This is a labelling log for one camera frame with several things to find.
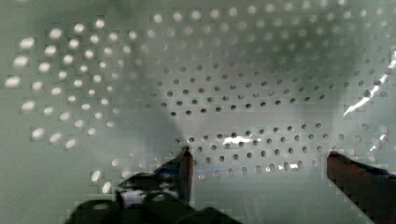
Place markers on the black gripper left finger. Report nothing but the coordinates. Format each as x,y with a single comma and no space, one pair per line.
173,177

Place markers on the green plastic strainer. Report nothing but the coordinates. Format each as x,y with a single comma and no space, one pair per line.
261,91

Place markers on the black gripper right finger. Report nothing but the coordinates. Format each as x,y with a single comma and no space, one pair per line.
372,189

